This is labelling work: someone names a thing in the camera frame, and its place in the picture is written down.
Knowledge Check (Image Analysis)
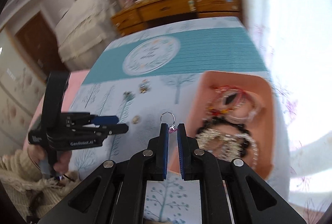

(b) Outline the gold chain tassel jewelry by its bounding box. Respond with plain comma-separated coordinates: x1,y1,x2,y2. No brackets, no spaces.
196,129,240,162

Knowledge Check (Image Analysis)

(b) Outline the silver ring pink charm earring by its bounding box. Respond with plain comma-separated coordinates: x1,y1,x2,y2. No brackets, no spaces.
160,111,177,134

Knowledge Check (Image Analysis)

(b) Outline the black bead bracelet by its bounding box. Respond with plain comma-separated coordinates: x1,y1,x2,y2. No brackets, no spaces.
195,119,252,159

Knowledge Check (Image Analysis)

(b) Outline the white strap wristwatch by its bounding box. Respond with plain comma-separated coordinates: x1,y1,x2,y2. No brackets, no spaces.
222,90,265,125

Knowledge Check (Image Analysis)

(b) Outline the red string bracelet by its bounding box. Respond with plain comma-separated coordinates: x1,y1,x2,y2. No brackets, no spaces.
206,85,251,121

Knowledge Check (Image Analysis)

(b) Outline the pink plastic jewelry tray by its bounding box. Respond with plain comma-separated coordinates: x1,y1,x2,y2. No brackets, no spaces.
185,71,275,179

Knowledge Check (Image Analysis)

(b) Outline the left hand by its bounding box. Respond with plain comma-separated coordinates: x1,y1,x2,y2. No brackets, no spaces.
27,145,72,175

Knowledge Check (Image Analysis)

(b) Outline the green stone brooch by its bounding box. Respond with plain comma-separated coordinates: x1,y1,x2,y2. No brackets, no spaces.
123,91,135,102

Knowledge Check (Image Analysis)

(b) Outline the pink bed sheet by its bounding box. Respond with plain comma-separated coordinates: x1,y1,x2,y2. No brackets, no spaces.
24,72,95,151

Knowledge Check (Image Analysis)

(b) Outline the gold cluster brooch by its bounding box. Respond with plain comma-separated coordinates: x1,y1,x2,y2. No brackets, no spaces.
139,79,150,94

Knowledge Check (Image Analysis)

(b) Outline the teal striped printed tablecloth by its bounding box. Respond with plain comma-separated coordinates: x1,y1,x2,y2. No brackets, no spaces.
61,16,290,224

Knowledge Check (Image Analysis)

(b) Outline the cream knit sweater sleeve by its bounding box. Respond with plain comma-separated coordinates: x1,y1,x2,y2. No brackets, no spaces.
1,145,81,220

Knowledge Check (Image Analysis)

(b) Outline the white lace covered furniture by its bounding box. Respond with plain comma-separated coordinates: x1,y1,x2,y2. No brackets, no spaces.
55,0,119,72

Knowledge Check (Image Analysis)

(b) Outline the dark brown wooden door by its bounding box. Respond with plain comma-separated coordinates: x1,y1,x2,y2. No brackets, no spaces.
15,12,68,76

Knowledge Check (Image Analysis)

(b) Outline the wooden desk with drawers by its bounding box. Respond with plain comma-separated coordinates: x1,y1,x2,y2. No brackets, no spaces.
111,0,243,36

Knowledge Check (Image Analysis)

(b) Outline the white floral curtain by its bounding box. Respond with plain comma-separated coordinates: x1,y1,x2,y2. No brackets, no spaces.
243,0,331,223

